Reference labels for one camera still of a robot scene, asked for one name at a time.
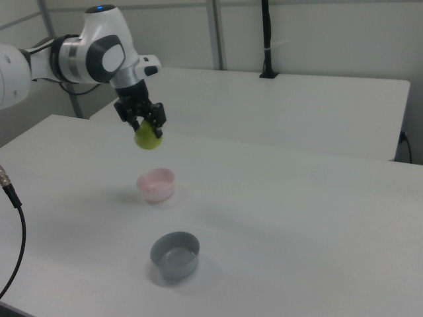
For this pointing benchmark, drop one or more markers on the black camera pole with clamp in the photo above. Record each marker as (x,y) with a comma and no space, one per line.
(266,33)

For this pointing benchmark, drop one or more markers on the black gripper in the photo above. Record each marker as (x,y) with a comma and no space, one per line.
(135,105)

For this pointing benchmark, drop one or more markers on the green pear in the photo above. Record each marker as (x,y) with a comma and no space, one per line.
(147,140)

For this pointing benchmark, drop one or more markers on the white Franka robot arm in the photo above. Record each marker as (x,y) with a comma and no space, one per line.
(99,33)

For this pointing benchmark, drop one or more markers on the gray plastic bowl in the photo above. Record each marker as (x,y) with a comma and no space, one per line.
(175,261)

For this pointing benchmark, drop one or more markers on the pink plastic bowl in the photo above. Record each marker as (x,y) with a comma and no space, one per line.
(155,188)

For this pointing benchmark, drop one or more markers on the white side table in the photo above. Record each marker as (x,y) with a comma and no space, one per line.
(297,109)

